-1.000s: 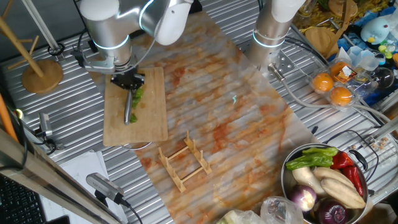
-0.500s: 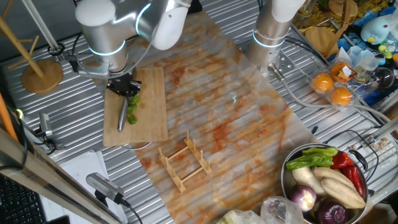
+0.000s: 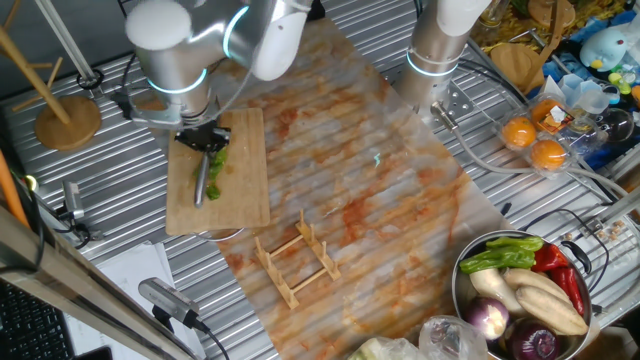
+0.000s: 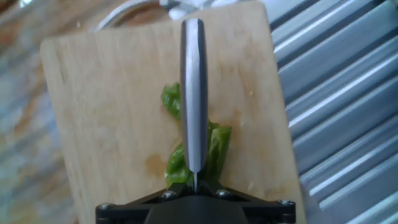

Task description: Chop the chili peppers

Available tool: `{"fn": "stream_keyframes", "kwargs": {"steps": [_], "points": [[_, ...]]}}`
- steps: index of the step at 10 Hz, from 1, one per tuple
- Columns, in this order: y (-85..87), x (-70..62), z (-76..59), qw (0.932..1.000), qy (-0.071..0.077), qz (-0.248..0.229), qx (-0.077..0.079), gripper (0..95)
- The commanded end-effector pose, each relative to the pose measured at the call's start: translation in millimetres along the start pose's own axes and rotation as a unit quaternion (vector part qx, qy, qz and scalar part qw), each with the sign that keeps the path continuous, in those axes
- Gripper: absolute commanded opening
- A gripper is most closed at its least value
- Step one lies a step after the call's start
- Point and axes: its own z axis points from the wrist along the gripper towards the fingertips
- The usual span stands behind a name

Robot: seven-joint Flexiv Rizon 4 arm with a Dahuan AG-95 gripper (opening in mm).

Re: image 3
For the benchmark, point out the dark red onion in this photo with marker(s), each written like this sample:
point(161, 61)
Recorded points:
point(532, 342)

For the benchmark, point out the aluminium frame beam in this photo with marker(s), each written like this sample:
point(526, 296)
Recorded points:
point(75, 277)

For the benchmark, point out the small grey mounted camera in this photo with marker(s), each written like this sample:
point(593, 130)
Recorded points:
point(73, 199)

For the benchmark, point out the wooden dish rack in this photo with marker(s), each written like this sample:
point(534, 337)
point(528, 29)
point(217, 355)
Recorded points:
point(280, 280)

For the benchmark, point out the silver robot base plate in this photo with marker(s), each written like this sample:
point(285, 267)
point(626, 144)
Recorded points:
point(457, 102)

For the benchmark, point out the round wooden disc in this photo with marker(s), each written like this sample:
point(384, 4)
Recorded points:
point(547, 12)

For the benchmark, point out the short green pepper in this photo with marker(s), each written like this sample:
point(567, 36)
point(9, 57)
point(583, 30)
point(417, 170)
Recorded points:
point(515, 243)

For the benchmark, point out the steel kitchen knife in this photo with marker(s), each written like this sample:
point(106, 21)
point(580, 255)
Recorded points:
point(201, 180)

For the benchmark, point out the pale purple onion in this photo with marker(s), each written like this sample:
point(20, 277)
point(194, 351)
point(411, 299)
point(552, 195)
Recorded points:
point(486, 317)

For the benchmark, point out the long red pepper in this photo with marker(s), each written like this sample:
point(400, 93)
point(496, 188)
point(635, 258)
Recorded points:
point(570, 287)

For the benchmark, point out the beige sweet potato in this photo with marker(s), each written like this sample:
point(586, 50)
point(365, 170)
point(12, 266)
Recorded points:
point(535, 281)
point(550, 312)

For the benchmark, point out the black keyboard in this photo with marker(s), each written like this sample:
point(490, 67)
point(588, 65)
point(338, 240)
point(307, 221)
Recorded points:
point(30, 325)

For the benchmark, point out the round glass bowl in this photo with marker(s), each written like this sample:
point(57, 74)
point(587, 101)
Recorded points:
point(616, 125)

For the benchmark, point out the white paper sheet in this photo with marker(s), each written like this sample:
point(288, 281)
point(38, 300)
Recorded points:
point(125, 270)

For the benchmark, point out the wooden mug tree stand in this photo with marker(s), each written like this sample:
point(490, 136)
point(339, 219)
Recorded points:
point(67, 122)

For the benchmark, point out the clear plastic fruit container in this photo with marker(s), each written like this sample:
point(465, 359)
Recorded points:
point(575, 132)

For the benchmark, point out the small black clip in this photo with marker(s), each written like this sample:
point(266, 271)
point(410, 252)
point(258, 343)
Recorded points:
point(505, 209)

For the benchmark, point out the blue plush toy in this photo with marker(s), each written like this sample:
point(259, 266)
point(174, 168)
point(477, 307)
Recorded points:
point(602, 50)

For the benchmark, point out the green chili pepper piece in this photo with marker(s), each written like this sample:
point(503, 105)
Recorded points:
point(213, 192)

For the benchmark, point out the clear plastic cup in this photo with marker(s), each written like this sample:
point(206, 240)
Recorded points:
point(582, 92)

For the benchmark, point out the white radish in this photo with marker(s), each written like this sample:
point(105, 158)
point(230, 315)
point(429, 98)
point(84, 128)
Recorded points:
point(492, 287)

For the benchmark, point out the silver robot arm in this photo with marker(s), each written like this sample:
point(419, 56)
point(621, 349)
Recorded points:
point(175, 65)

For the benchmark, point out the clear plastic bag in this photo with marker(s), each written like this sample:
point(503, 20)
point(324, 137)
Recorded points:
point(450, 340)

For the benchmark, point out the green yellow toy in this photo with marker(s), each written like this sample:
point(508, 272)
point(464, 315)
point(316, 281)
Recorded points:
point(620, 82)

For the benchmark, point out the stainless steel pot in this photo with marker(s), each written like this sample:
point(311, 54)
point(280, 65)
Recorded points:
point(462, 290)

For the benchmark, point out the plastic bag with cabbage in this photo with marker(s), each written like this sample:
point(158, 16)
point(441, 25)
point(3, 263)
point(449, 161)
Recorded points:
point(385, 350)

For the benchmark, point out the orange fruit with label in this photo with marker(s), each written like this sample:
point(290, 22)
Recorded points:
point(542, 110)

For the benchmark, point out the long green pepper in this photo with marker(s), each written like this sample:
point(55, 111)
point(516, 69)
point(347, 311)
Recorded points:
point(497, 260)

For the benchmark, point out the bamboo cutting board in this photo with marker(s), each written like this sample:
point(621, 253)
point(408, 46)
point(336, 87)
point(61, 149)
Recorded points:
point(240, 200)

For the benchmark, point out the wooden stand with round base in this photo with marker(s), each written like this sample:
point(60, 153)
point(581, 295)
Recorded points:
point(515, 62)

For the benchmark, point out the orange tube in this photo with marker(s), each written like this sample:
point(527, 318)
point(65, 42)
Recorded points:
point(10, 192)

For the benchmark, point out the wide red pepper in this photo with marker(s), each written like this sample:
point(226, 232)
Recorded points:
point(549, 257)

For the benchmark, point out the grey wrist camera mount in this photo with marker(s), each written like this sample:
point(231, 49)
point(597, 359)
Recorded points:
point(157, 121)

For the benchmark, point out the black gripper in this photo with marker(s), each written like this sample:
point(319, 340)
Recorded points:
point(200, 131)

